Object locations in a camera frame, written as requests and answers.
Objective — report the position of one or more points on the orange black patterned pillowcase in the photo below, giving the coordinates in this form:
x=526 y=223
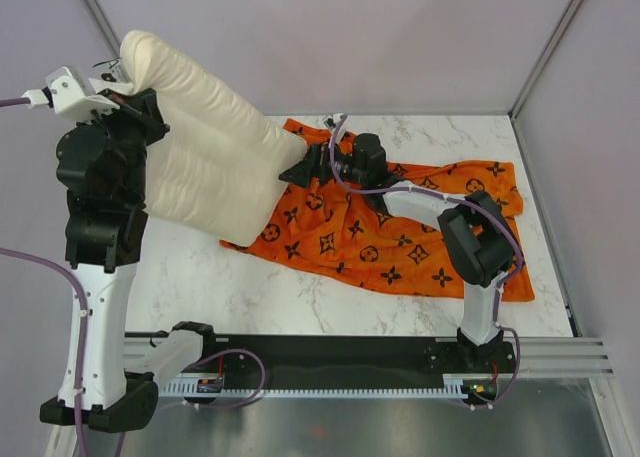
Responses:
x=328 y=231

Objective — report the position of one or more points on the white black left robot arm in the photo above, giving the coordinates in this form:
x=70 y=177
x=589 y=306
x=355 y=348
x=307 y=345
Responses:
x=102 y=164

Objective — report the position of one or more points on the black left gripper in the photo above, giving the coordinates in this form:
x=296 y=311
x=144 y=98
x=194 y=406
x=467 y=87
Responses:
x=141 y=107

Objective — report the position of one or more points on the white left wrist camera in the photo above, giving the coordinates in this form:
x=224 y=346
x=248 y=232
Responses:
x=73 y=95

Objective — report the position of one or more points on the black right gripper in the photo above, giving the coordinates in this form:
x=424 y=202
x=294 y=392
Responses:
x=314 y=166

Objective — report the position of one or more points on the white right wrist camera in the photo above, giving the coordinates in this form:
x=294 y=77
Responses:
x=332 y=121

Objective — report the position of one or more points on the white pillow care label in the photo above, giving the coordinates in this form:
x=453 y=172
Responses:
x=111 y=71

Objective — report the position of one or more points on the cream white pillow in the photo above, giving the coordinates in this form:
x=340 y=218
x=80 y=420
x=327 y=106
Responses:
x=217 y=169

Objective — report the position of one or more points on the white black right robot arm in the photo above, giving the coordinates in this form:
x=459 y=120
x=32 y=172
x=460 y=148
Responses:
x=479 y=243

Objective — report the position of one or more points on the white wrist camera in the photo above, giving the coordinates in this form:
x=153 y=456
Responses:
x=332 y=121
x=73 y=95

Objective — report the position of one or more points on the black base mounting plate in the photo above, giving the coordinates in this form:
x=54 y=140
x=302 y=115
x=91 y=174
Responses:
x=352 y=362

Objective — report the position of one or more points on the white slotted cable duct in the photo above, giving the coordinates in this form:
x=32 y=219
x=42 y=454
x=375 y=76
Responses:
x=195 y=386

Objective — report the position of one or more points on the aluminium enclosure frame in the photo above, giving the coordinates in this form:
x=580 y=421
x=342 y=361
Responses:
x=550 y=85

